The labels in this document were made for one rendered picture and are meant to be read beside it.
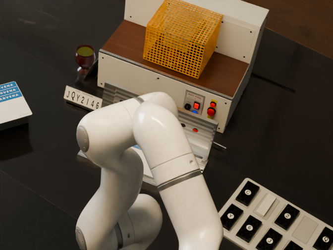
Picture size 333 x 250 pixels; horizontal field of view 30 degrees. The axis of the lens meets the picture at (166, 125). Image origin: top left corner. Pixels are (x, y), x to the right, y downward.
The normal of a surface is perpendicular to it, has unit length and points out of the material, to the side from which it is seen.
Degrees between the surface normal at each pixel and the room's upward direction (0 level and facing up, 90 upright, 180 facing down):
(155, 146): 54
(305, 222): 0
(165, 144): 33
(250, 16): 0
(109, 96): 81
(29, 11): 0
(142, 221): 47
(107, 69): 90
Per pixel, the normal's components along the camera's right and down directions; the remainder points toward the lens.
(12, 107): 0.11, -0.67
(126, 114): 0.26, -0.41
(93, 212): -0.78, -0.07
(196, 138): -0.36, 0.54
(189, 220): -0.31, -0.01
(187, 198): -0.07, -0.11
